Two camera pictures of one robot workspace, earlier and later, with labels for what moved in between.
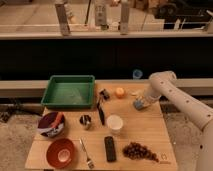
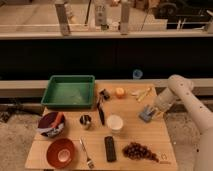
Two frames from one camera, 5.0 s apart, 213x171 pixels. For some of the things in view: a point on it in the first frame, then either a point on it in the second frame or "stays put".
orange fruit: (120, 92) stays put
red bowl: (60, 152) stays put
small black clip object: (104, 94) stays put
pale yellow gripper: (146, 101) -> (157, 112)
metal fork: (89, 161) stays put
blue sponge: (138, 104) -> (146, 115)
